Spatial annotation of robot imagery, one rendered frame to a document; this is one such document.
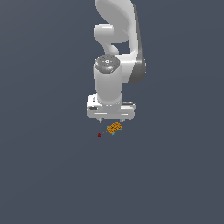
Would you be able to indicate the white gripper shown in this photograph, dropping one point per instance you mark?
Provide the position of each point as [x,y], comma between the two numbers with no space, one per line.
[110,111]

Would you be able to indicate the orange box with blue edge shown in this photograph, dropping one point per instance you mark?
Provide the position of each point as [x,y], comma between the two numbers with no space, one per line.
[114,127]

